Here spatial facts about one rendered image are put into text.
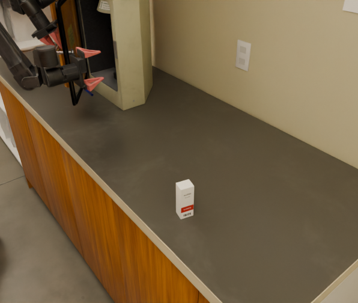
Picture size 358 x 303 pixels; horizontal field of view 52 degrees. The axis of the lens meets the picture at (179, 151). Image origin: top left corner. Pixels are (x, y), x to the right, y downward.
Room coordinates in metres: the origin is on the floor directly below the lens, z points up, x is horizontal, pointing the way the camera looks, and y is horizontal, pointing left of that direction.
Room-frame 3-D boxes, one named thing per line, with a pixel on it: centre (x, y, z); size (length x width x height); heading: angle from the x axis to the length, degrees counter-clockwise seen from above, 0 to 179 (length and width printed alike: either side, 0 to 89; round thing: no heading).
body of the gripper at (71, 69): (1.17, 0.37, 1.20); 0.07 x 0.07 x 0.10; 38
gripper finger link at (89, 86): (1.21, 0.31, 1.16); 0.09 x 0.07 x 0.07; 128
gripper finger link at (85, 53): (1.21, 0.31, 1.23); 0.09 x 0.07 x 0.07; 128
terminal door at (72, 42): (1.47, 0.43, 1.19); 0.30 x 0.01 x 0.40; 3
